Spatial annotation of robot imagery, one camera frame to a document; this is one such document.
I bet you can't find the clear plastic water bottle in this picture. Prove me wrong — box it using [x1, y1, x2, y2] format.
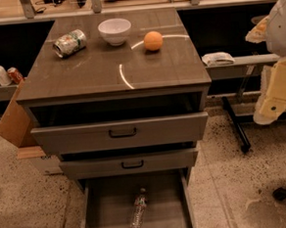
[129, 188, 147, 228]

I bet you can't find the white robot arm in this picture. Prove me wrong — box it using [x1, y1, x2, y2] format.
[253, 0, 286, 125]

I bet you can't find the grey top drawer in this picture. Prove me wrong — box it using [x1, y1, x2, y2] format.
[31, 112, 208, 155]

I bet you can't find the grey middle drawer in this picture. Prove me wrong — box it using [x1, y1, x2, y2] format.
[59, 148, 198, 180]

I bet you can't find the grey drawer cabinet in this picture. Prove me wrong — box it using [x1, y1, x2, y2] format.
[17, 8, 212, 114]

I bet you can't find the grey open bottom drawer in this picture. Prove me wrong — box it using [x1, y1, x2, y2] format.
[81, 169, 196, 228]

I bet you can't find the orange fruit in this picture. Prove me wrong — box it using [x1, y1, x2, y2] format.
[144, 30, 164, 52]

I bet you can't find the white bowl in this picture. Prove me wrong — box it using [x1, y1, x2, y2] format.
[98, 19, 131, 46]

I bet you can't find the folded white cloth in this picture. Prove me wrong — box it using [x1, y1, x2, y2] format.
[202, 52, 234, 67]

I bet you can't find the crushed green soda can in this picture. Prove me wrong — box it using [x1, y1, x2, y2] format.
[53, 29, 87, 58]

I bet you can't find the white box on floor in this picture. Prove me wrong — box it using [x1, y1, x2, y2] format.
[17, 146, 63, 175]

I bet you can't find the grey right shelf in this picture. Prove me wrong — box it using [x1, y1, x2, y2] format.
[206, 54, 278, 80]

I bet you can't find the cardboard box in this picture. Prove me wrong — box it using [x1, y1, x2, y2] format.
[0, 81, 37, 148]

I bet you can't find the black table leg frame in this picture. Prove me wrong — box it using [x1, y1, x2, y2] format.
[221, 97, 286, 153]

